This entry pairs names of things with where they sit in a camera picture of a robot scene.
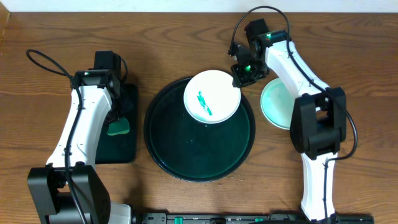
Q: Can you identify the pale green plate front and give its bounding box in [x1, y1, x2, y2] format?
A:
[260, 78, 294, 130]

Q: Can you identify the white plate green smear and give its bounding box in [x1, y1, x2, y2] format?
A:
[183, 70, 241, 124]

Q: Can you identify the green scouring sponge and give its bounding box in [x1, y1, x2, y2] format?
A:
[107, 118, 130, 136]

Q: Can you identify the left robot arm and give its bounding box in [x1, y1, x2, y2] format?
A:
[27, 50, 139, 224]

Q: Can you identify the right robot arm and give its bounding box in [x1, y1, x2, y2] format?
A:
[228, 19, 346, 222]

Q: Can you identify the rectangular black tray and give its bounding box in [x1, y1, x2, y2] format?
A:
[95, 84, 139, 164]

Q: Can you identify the round black tray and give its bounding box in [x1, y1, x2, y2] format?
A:
[144, 78, 256, 182]

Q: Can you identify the left black cable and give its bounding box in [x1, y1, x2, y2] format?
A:
[25, 49, 129, 224]

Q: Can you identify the black cable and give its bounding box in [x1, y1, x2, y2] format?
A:
[25, 49, 129, 224]
[228, 5, 359, 220]

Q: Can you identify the right black cable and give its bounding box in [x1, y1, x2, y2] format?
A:
[228, 5, 359, 220]

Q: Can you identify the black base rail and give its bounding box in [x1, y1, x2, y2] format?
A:
[141, 213, 374, 224]

